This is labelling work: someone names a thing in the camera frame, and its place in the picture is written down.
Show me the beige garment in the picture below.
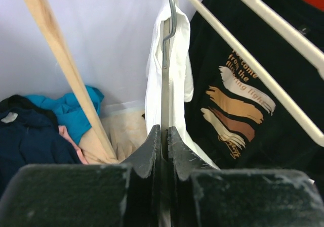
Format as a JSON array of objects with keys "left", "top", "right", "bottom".
[{"left": 78, "top": 109, "right": 147, "bottom": 164}]

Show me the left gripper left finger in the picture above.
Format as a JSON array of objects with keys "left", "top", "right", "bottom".
[{"left": 1, "top": 125, "right": 161, "bottom": 226}]

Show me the navy blue garment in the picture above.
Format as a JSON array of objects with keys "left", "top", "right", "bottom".
[{"left": 1, "top": 95, "right": 81, "bottom": 193}]

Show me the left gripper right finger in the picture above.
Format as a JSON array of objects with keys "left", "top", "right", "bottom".
[{"left": 168, "top": 127, "right": 323, "bottom": 226}]

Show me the pink garment in basket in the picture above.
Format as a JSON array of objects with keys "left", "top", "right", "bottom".
[{"left": 58, "top": 125, "right": 89, "bottom": 164}]

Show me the wooden clothes rack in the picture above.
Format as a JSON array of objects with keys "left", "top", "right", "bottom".
[{"left": 24, "top": 0, "right": 117, "bottom": 163}]

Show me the teal garment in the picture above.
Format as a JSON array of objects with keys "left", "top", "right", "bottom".
[{"left": 26, "top": 93, "right": 92, "bottom": 144}]

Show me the black printed hanging shirt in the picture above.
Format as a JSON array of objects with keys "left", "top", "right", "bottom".
[{"left": 184, "top": 0, "right": 324, "bottom": 173}]

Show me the white t shirt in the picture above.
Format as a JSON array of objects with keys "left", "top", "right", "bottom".
[{"left": 145, "top": 0, "right": 218, "bottom": 169}]

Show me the beige hanger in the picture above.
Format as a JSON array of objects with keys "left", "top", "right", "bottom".
[{"left": 174, "top": 0, "right": 324, "bottom": 148}]

